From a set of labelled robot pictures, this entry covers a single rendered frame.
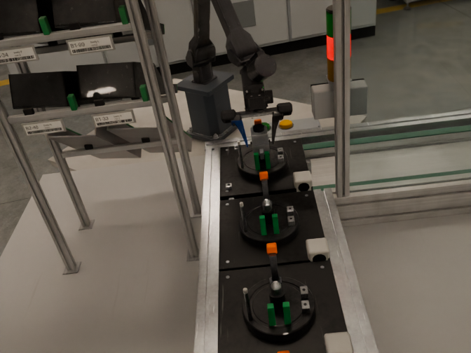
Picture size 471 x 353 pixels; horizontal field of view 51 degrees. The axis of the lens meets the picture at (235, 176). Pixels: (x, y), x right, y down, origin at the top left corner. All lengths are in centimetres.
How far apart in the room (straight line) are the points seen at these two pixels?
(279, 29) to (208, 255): 351
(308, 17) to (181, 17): 110
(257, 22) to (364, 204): 330
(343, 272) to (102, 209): 77
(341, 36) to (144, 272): 73
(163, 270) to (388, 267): 55
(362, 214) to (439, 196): 19
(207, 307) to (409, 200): 58
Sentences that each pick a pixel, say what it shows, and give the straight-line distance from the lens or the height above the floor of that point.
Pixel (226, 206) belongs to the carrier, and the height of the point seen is 97.
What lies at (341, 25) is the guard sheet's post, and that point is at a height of 139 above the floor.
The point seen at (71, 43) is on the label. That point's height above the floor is 145.
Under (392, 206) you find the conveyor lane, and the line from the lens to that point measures 131.
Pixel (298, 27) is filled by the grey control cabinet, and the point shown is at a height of 22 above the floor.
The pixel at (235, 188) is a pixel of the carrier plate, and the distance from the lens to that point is 130.
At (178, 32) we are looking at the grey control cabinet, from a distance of 436.
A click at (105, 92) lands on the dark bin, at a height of 132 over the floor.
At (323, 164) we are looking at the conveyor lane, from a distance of 145.
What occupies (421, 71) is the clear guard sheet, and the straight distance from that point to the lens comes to 114.
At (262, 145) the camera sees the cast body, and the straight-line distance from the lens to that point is 130.
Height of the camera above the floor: 175
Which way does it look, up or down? 35 degrees down
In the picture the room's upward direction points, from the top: 9 degrees counter-clockwise
